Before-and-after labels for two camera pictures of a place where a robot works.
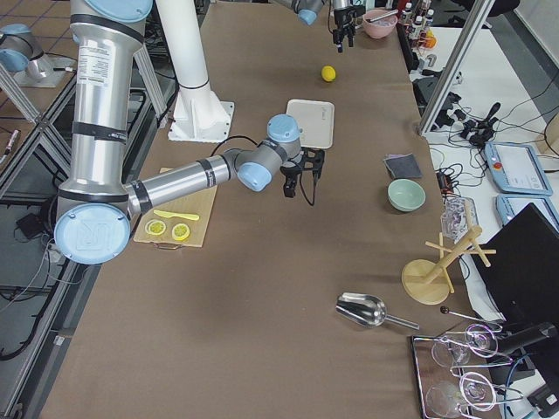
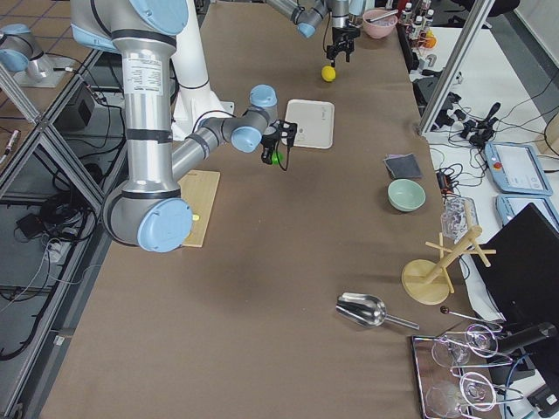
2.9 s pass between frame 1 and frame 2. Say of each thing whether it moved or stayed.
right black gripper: moved
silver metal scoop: stayed
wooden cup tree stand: stayed
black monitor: stayed
